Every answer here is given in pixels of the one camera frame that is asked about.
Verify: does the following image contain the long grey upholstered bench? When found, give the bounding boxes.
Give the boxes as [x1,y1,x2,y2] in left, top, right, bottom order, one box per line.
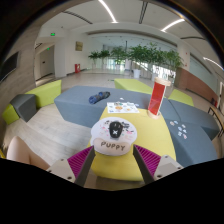
[53,85,174,129]

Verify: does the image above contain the red panel column wooden ends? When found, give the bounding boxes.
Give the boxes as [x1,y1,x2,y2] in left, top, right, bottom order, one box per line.
[146,76,172,120]

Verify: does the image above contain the dark wall screen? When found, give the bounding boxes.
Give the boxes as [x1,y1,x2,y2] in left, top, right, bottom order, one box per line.
[0,50,20,84]

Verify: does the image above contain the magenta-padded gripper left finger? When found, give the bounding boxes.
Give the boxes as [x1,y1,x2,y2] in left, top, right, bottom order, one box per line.
[45,145,97,188]

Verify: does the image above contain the grey door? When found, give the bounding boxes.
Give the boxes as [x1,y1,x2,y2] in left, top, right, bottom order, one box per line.
[39,46,55,79]

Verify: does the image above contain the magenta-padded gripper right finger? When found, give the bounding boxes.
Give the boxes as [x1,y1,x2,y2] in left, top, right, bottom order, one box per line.
[132,144,184,185]

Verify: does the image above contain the ceiling light strips group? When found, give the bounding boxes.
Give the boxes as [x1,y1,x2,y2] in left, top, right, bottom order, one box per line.
[98,0,224,71]

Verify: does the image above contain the person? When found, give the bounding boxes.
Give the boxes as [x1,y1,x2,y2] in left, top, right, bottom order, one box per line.
[5,135,52,171]

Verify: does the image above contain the white sticker sheet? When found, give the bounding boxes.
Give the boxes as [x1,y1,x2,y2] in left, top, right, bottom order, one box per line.
[106,101,141,115]

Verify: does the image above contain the dark blue folded umbrella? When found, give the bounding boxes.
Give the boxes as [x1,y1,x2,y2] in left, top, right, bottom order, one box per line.
[88,90,111,105]

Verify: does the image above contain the lime green upholstered bench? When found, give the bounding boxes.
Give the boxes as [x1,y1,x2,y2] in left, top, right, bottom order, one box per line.
[1,79,63,126]
[167,88,195,108]
[113,78,154,95]

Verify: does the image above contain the small loose stickers group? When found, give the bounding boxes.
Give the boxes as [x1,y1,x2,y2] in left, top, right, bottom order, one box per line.
[169,119,189,140]

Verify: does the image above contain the wooden frame chair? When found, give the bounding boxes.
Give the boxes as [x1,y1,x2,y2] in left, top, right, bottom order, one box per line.
[207,105,224,138]

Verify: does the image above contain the dark grey ottoman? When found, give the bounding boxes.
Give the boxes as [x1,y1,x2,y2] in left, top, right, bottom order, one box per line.
[9,93,38,123]

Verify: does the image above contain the potted green plants group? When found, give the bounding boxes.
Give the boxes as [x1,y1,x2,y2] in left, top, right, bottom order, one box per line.
[87,42,184,81]

